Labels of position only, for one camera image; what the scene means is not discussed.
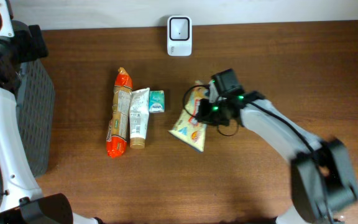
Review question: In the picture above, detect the green tissue pack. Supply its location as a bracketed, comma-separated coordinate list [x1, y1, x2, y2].
[149, 90, 165, 113]

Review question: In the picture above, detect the white cream tube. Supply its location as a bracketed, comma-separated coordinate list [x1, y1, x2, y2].
[129, 88, 150, 149]

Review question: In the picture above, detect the orange biscuit packet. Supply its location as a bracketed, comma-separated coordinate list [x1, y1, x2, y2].
[106, 67, 133, 158]

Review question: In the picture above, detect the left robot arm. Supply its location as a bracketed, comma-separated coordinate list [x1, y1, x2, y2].
[0, 1, 102, 224]

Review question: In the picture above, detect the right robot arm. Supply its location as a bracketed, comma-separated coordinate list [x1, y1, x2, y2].
[196, 69, 358, 224]

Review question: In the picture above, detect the white barcode scanner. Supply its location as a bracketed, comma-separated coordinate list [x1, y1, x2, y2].
[167, 16, 193, 57]

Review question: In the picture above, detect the grey plastic mesh basket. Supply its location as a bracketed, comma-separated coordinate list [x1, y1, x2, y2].
[15, 60, 55, 178]

